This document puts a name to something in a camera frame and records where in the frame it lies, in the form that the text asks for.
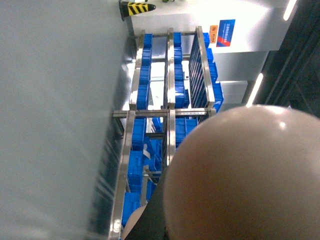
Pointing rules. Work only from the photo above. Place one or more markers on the beige plastic dustpan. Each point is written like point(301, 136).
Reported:
point(248, 173)

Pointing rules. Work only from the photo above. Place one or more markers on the yellow black traffic cone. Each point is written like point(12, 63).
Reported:
point(129, 9)

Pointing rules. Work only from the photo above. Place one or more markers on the orange wall label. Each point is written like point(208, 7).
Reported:
point(213, 32)

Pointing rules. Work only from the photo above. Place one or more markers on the blue red wall sign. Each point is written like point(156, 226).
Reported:
point(225, 32)

